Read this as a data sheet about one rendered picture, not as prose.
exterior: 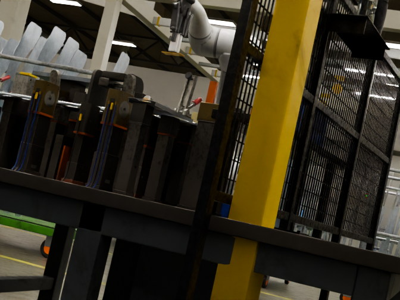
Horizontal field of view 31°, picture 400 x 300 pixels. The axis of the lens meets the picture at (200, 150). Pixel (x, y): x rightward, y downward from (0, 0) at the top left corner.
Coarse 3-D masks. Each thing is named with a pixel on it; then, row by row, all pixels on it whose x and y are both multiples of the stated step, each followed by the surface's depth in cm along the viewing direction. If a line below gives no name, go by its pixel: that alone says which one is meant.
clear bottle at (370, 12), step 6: (360, 0) 250; (366, 0) 248; (372, 0) 248; (360, 6) 249; (366, 6) 248; (372, 6) 248; (360, 12) 249; (366, 12) 248; (372, 12) 248; (372, 18) 248
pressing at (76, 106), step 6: (0, 96) 315; (12, 96) 302; (18, 96) 286; (24, 96) 285; (30, 96) 284; (60, 102) 277; (66, 102) 276; (72, 108) 297; (78, 108) 292; (102, 108) 265; (180, 120) 250
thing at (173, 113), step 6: (132, 102) 229; (138, 102) 233; (144, 102) 230; (150, 102) 227; (156, 102) 223; (156, 108) 238; (162, 108) 227; (168, 108) 230; (162, 114) 247; (168, 114) 246; (174, 114) 234; (180, 114) 238; (186, 120) 242; (192, 120) 246
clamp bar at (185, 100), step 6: (186, 78) 280; (192, 78) 282; (186, 84) 282; (192, 84) 281; (186, 90) 282; (192, 90) 281; (186, 96) 281; (180, 102) 280; (186, 102) 279; (180, 108) 281; (186, 108) 279
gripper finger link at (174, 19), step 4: (176, 4) 265; (172, 12) 267; (176, 12) 266; (172, 16) 267; (176, 16) 266; (172, 20) 267; (176, 20) 266; (172, 24) 267; (176, 24) 266; (176, 28) 267
